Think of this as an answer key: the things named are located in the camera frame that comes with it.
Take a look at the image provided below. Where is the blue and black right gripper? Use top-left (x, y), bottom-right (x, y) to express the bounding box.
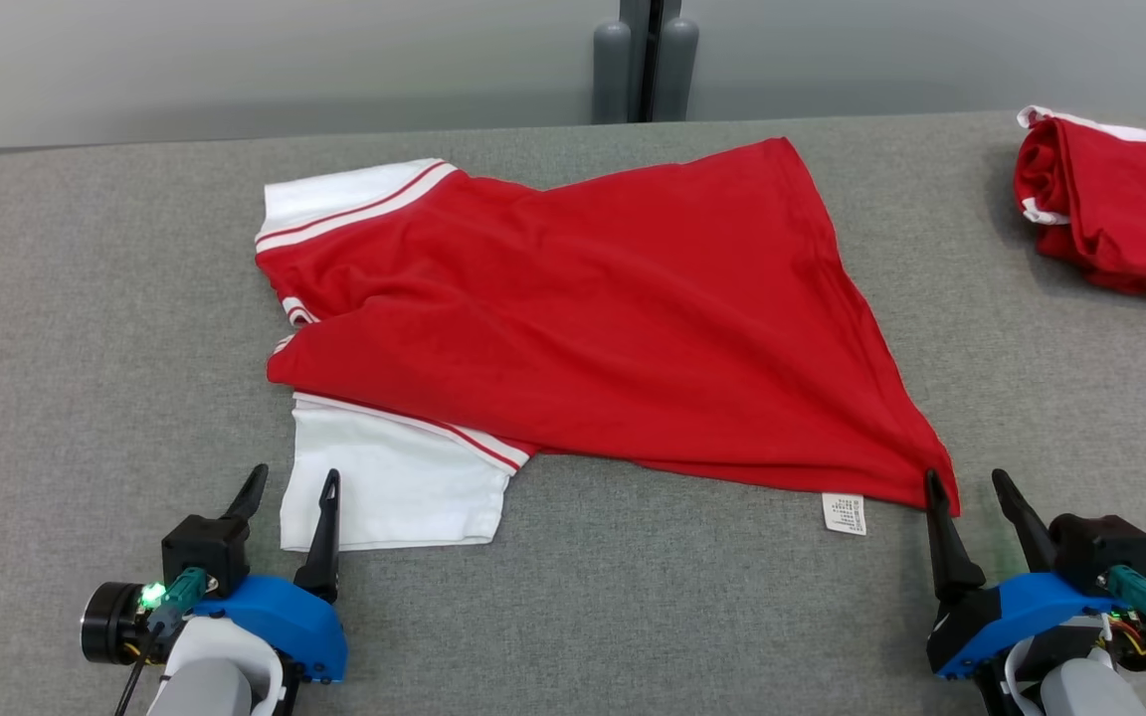
top-left (923, 469), bottom-right (1126, 680)

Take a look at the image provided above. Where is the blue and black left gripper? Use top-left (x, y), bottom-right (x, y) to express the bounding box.
top-left (193, 464), bottom-right (348, 684)

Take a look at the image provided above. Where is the red shirt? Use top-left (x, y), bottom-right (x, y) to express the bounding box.
top-left (1014, 105), bottom-right (1146, 314)

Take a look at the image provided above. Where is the red jersey with white sleeves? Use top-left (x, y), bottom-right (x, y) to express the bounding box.
top-left (255, 137), bottom-right (960, 553)

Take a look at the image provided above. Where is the black round left gripper motor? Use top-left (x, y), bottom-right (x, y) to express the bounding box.
top-left (81, 582), bottom-right (151, 665)

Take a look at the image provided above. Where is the teal left camera connector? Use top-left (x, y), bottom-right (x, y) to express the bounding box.
top-left (145, 567), bottom-right (208, 637)

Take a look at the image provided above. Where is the teal camera connector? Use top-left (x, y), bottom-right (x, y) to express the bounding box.
top-left (1105, 565), bottom-right (1146, 629)
top-left (145, 567), bottom-right (208, 637)

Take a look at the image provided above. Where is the teal right camera connector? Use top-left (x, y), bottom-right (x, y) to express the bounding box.
top-left (1105, 565), bottom-right (1146, 629)

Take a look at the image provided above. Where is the black left camera cable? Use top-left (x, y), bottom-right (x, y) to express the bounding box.
top-left (113, 622), bottom-right (161, 716)

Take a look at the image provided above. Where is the grey metal partition post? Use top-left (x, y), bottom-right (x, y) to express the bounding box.
top-left (592, 0), bottom-right (700, 124)

